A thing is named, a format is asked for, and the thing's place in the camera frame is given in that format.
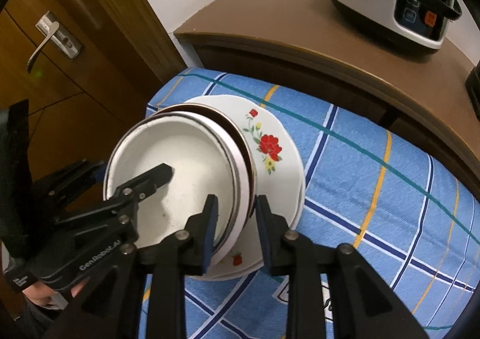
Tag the black tall thermos flask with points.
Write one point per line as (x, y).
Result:
(472, 85)

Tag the red floral white plate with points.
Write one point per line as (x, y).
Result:
(280, 177)

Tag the white enamel bowl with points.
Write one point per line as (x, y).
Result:
(200, 167)

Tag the blue plaid tablecloth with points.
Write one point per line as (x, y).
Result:
(414, 222)

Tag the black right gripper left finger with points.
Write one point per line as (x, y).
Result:
(110, 304)

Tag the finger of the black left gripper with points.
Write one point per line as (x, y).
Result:
(150, 181)

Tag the brown wooden door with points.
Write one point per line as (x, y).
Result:
(79, 108)

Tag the brown wooden sideboard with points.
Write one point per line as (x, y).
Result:
(309, 46)

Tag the stainless steel bowl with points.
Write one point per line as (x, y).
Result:
(214, 115)

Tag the silver door handle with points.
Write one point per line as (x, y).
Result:
(54, 31)

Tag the person's left hand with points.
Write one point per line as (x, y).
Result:
(43, 296)

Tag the pink plastic bowl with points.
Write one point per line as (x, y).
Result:
(241, 187)

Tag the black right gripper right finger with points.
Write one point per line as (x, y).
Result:
(364, 306)

